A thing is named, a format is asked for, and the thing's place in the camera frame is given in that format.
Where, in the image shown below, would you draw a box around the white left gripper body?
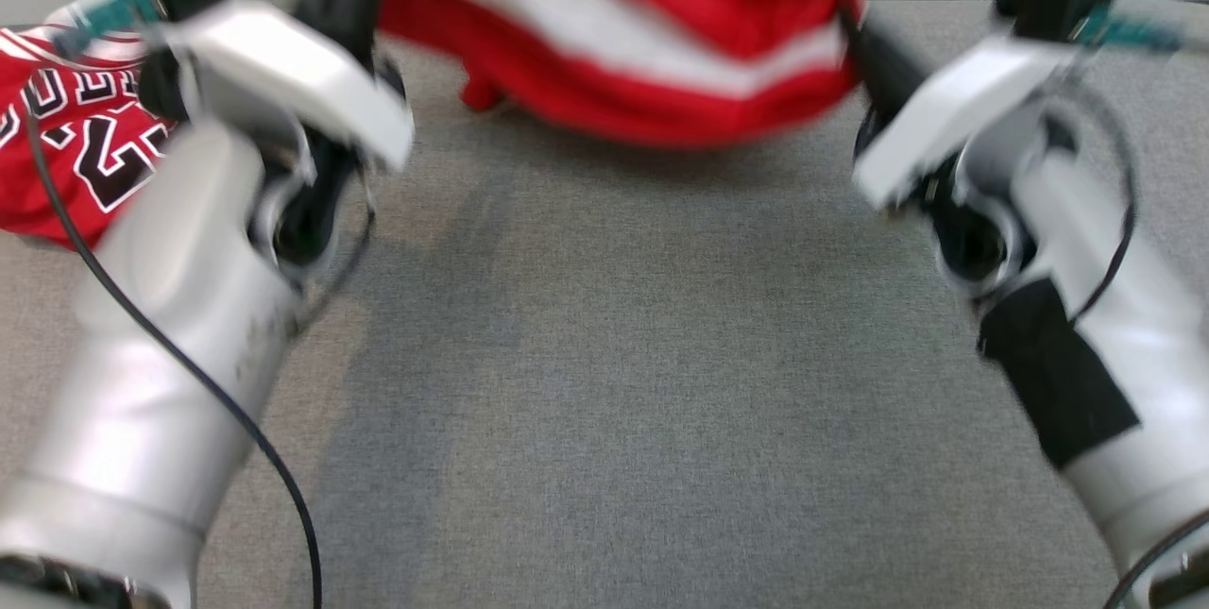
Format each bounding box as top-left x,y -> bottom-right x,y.
142,0 -> 417,270

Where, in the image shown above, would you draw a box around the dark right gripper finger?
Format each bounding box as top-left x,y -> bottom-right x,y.
843,9 -> 931,105

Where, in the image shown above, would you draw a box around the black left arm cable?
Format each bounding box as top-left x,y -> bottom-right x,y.
24,0 -> 324,609

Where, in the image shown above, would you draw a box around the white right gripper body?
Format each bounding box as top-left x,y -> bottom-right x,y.
855,33 -> 1078,209

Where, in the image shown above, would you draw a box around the red Bulls 23 jersey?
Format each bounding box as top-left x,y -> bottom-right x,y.
0,0 -> 182,251

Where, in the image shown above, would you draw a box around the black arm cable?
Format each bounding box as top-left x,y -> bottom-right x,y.
1065,5 -> 1209,327
24,0 -> 324,609

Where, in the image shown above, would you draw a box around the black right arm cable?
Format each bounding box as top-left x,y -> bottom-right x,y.
1065,5 -> 1209,327

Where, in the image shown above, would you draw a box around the red shorts with white stripe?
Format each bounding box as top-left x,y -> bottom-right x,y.
378,0 -> 862,149

